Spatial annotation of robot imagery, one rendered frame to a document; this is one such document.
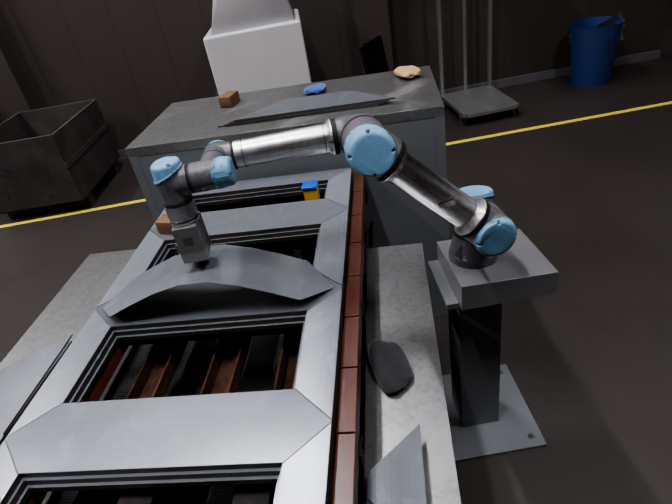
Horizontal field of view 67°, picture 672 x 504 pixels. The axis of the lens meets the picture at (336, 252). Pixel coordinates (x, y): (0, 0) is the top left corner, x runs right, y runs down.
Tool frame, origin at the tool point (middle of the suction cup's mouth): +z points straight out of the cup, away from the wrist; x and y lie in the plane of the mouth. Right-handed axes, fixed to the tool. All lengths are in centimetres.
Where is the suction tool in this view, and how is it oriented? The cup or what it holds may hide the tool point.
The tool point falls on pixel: (203, 267)
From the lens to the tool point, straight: 143.7
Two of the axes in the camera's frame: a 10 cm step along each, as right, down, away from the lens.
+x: 9.8, -1.8, -0.2
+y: 0.9, 5.4, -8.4
